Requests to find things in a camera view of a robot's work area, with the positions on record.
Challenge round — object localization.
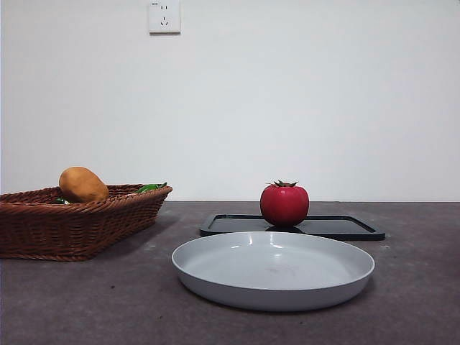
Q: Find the brown wicker basket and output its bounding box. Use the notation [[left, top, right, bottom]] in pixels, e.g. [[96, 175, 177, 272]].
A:
[[0, 183, 173, 262]]

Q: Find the brown potato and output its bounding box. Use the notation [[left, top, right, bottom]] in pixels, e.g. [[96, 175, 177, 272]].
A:
[[58, 166, 110, 204]]

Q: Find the white round plate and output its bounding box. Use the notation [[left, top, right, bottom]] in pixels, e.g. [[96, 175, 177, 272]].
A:
[[171, 231, 376, 312]]

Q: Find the white wall socket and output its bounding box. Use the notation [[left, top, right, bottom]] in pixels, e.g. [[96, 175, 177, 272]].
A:
[[149, 0, 181, 36]]

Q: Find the red tomato with green stem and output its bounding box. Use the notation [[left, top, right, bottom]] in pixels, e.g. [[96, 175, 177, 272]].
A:
[[259, 179, 311, 227]]

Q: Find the black rectangular tray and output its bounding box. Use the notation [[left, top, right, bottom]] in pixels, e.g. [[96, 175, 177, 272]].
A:
[[199, 213, 387, 242]]

